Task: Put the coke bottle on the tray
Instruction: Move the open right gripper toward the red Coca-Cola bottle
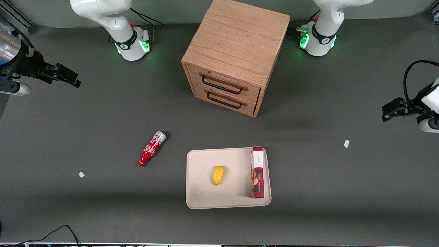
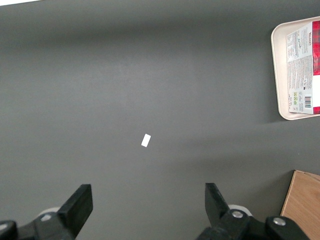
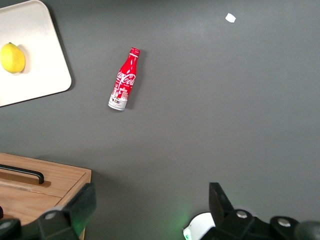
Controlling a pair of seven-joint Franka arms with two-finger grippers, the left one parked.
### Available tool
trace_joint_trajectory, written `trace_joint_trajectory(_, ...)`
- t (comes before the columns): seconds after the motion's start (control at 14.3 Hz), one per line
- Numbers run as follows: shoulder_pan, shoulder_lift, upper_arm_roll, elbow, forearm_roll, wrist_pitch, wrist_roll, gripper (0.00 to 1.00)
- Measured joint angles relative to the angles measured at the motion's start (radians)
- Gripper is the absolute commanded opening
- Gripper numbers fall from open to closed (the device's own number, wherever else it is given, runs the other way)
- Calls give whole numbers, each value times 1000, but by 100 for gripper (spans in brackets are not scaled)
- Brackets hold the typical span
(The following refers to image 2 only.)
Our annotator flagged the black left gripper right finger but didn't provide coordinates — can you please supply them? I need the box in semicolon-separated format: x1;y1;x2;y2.
195;182;309;240

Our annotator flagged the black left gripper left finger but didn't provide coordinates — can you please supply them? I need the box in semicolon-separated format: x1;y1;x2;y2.
0;184;94;240

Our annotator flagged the cream plastic tray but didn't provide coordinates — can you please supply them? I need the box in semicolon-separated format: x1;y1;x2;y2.
270;15;320;121

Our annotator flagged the brown wooden board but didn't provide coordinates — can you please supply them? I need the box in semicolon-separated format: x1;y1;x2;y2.
279;169;320;240

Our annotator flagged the small white sticker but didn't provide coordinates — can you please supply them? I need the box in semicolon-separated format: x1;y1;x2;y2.
140;133;152;148

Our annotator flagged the red tartan shortbread cookie box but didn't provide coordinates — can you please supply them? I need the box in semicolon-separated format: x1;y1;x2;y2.
285;20;320;115

